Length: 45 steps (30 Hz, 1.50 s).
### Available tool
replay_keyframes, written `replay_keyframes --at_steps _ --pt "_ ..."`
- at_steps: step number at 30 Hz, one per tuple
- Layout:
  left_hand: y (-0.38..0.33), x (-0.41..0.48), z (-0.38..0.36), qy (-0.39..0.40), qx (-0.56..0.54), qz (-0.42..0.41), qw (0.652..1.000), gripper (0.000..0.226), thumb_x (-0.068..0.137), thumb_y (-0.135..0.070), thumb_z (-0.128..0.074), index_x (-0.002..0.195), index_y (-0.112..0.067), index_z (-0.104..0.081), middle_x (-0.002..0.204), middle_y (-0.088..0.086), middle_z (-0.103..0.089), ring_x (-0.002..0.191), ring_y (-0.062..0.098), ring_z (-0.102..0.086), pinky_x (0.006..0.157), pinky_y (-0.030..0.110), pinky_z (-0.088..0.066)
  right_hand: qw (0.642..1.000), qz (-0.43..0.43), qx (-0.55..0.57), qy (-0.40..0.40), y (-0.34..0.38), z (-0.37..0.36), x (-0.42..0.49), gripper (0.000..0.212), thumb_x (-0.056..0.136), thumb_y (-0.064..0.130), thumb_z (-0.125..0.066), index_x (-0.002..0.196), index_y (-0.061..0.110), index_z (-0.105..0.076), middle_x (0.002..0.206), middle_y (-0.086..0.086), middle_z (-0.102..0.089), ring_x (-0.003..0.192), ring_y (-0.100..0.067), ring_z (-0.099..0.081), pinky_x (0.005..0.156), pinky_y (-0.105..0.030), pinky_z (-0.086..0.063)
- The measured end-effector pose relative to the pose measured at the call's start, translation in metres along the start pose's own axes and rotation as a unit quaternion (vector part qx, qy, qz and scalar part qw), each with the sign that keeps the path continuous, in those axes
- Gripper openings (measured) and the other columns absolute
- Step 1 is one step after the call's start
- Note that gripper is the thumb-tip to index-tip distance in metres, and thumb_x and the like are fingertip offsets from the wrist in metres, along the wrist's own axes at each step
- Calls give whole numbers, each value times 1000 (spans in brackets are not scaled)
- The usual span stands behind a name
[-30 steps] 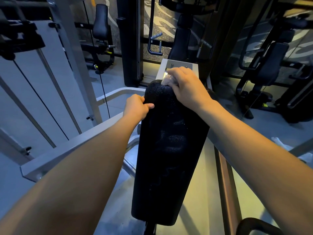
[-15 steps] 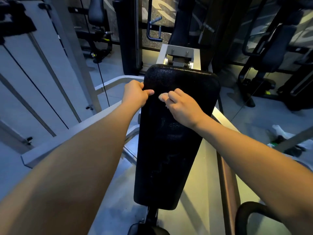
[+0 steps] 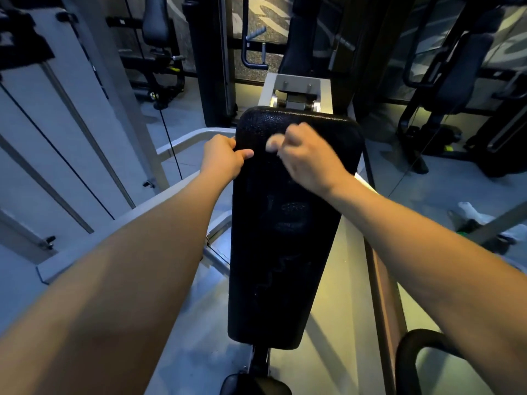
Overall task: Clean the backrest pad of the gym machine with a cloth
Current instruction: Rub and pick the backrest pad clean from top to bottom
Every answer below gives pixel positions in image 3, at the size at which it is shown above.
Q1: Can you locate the person's left hand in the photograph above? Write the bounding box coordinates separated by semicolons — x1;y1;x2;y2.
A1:
200;134;255;192

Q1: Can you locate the white cloth bundle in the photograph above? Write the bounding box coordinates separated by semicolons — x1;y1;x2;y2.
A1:
457;201;527;243

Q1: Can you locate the person's left forearm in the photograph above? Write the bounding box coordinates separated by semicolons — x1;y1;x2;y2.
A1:
0;172;231;395

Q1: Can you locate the black padded seat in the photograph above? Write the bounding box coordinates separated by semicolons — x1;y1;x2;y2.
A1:
219;373;292;395

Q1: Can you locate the person's right forearm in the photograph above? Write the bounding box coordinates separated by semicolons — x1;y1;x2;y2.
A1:
327;174;527;395

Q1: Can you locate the black steel cable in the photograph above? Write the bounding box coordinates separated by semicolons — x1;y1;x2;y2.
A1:
123;0;184;180
0;82;115;221

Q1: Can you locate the person's right hand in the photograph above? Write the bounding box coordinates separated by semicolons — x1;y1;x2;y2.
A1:
265;122;355;198

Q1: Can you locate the black pillar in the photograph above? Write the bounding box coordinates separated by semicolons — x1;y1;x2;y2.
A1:
182;0;238;128

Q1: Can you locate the black padded backrest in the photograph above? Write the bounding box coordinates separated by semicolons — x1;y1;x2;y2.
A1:
227;105;366;350

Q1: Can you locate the grey gym machine frame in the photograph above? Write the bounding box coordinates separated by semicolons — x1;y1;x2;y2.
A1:
0;0;527;284

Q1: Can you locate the black seated gym machine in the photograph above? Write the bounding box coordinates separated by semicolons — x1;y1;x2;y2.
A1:
106;0;186;111

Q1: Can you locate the chrome guide rod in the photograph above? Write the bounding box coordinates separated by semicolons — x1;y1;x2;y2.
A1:
40;61;137;210
0;133;94;235

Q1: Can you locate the black weight stack carriage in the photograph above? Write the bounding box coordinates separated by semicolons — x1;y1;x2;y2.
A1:
0;8;55;71

